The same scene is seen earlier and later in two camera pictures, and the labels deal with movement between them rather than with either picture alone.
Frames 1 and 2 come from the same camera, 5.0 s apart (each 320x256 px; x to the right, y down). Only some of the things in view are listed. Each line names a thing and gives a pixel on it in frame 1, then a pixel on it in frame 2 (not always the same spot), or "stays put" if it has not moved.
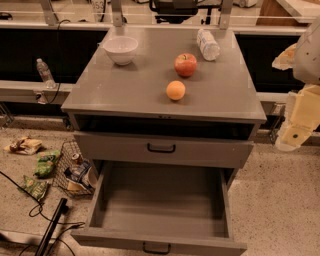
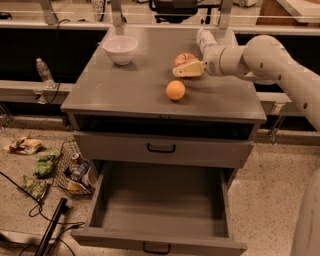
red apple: [185, 64] stays put
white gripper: [308, 60] → [213, 62]
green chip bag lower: [35, 188] stays put
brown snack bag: [24, 145] stays put
